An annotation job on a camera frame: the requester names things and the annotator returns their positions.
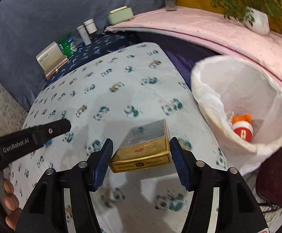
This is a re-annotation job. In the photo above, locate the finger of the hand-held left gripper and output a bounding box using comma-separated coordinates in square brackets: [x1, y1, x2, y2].
[35, 118, 72, 143]

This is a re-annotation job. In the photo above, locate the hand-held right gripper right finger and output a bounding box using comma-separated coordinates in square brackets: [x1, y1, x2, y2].
[169, 137, 269, 233]

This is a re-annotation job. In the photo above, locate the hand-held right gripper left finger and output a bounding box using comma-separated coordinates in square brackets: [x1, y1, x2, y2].
[15, 138, 114, 233]

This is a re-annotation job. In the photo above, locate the box with gold sides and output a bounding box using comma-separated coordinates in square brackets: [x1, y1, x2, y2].
[108, 118, 173, 174]

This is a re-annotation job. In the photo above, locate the red and white cup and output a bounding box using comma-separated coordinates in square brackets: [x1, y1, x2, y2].
[233, 121, 254, 143]

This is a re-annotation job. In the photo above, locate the orange snack wrapper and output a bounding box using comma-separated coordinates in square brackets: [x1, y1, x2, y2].
[231, 113, 253, 127]

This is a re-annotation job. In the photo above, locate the trash bin with white bag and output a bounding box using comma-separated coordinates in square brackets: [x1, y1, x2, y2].
[191, 55, 282, 176]

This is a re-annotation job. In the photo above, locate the person's left hand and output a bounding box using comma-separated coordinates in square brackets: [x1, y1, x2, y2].
[4, 178, 23, 231]

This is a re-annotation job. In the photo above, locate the gold-edged book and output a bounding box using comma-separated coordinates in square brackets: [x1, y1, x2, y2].
[36, 42, 69, 79]

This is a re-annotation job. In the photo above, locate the panda print tablecloth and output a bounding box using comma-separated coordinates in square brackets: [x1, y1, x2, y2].
[9, 42, 229, 233]

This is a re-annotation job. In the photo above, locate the green carton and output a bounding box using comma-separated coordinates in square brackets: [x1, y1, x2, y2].
[57, 36, 79, 59]

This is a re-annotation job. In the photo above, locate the dark blue printed cloth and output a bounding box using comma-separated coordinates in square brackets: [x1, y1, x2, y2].
[43, 33, 142, 88]

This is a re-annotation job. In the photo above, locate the dark maroon box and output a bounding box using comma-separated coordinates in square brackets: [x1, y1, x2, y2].
[255, 139, 282, 210]

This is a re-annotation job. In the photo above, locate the white bottle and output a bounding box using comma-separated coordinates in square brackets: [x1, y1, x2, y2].
[77, 25, 92, 46]

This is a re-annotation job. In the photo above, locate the white jar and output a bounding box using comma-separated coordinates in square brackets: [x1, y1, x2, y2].
[84, 19, 98, 35]

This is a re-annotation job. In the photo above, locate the grey-blue blanket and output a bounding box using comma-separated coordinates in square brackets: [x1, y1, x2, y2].
[0, 0, 166, 111]

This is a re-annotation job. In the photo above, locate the pale green tissue box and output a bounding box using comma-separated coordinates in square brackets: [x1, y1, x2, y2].
[106, 6, 134, 25]

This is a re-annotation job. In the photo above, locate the pink cloth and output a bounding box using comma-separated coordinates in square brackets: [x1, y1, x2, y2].
[105, 7, 282, 96]

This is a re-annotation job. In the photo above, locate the white plant pot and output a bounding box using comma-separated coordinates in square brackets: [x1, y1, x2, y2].
[243, 8, 271, 36]

